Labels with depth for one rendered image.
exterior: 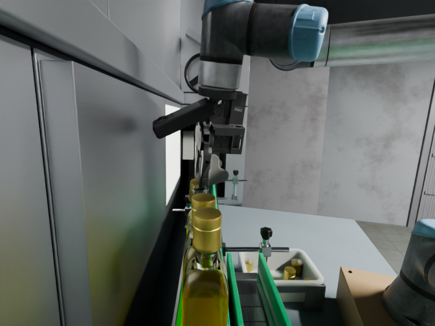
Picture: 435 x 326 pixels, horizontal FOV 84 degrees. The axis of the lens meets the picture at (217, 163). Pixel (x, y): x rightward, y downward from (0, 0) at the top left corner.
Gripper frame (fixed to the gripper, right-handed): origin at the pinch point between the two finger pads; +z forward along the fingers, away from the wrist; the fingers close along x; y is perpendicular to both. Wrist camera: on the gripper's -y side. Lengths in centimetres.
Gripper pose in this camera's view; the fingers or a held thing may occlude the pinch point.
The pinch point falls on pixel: (198, 185)
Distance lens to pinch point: 51.6
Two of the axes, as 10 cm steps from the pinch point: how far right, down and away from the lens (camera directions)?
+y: 9.7, 0.1, 2.4
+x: -2.2, -4.0, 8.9
